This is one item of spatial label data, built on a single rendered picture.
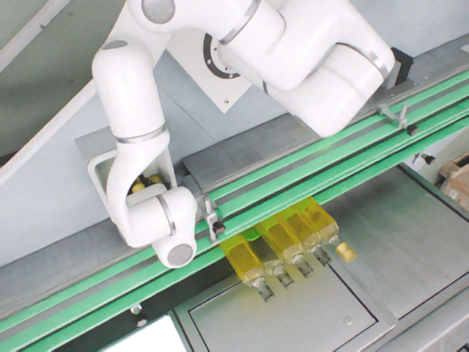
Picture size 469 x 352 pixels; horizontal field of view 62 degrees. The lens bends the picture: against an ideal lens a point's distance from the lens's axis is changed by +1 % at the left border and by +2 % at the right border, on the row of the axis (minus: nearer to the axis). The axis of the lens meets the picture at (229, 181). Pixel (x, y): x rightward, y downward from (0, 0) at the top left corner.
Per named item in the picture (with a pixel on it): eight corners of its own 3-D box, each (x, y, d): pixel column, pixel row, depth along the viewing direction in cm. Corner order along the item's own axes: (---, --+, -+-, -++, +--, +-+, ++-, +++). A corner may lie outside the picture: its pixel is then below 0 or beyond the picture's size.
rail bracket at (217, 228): (196, 224, 102) (218, 259, 95) (187, 182, 90) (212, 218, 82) (206, 218, 103) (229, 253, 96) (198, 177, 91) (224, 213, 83)
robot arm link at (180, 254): (147, 215, 64) (198, 194, 67) (130, 187, 72) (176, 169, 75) (167, 279, 72) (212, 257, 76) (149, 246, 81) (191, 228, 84)
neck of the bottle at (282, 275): (273, 276, 97) (284, 291, 94) (273, 270, 95) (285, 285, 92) (283, 270, 98) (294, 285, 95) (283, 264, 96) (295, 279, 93)
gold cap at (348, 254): (342, 248, 102) (354, 260, 100) (333, 252, 101) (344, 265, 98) (347, 239, 100) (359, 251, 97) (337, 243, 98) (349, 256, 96)
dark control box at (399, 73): (366, 77, 122) (386, 90, 117) (372, 53, 116) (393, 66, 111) (386, 68, 124) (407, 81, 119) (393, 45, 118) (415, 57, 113)
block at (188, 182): (183, 202, 105) (195, 220, 101) (177, 179, 98) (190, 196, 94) (195, 196, 106) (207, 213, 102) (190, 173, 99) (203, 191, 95)
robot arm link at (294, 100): (250, 86, 67) (313, 132, 58) (300, 21, 65) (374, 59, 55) (276, 109, 75) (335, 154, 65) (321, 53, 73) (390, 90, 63)
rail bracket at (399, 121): (372, 113, 113) (408, 138, 105) (378, 92, 108) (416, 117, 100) (382, 108, 114) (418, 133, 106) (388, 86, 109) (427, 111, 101)
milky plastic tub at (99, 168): (105, 204, 99) (116, 228, 94) (72, 139, 83) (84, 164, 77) (167, 177, 104) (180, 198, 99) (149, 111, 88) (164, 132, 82)
